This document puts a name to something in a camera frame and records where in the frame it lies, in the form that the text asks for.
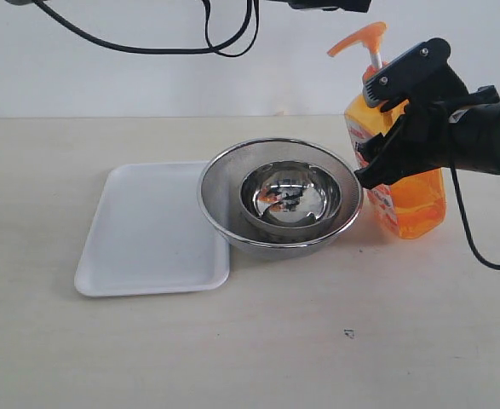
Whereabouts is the large steel mesh colander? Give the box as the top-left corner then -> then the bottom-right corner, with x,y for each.
198,137 -> 364,260

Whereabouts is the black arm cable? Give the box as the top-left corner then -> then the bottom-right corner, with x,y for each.
447,164 -> 500,270
32,0 -> 261,58

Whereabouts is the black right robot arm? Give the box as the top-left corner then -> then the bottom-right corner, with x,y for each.
355,37 -> 500,189

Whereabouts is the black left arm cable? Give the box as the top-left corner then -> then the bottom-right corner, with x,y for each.
32,0 -> 261,58

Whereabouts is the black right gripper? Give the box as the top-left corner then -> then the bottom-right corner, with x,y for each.
354,37 -> 500,188

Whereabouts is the small shiny steel bowl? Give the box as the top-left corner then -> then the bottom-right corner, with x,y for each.
239,160 -> 342,234

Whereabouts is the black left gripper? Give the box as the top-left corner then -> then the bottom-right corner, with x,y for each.
274,0 -> 371,13

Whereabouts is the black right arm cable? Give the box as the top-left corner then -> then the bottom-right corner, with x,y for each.
447,164 -> 500,270

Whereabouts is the white rectangular plastic tray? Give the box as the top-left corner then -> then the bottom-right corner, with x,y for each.
74,161 -> 230,297

